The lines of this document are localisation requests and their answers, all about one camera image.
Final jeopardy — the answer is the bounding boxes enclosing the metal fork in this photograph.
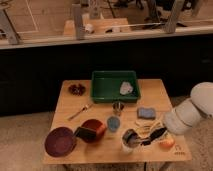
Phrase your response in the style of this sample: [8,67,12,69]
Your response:
[67,104,93,121]

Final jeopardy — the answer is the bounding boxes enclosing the black brush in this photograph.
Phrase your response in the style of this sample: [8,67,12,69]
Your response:
[133,129,157,146]

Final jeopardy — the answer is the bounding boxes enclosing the orange fruit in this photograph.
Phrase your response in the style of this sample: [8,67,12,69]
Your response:
[159,137,175,149]

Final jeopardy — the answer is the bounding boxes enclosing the wooden tongs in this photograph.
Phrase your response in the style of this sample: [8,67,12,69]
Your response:
[135,121,160,134]

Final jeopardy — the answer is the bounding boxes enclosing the green plastic tray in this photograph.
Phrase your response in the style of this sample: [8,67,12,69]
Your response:
[90,71,141,103]

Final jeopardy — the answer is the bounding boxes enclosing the blue sponge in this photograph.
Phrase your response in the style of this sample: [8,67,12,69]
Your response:
[137,107,156,120]

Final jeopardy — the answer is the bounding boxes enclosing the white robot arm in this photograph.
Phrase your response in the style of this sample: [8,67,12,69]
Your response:
[157,82,213,135]

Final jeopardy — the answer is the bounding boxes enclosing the dark purple plate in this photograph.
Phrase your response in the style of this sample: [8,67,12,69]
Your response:
[44,127,77,157]

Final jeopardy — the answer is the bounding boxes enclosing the blue cup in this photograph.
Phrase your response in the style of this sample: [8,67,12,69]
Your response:
[107,116,120,132]

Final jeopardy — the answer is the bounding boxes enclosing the orange bowl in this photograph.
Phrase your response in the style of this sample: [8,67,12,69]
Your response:
[82,119,106,143]

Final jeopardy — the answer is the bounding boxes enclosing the small metal cup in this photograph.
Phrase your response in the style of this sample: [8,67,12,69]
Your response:
[113,101,124,116]

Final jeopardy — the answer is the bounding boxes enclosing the wooden side table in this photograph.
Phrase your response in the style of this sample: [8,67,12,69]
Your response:
[43,79,191,165]

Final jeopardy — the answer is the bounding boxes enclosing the black rectangular block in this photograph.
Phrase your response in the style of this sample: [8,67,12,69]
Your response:
[74,127,96,141]

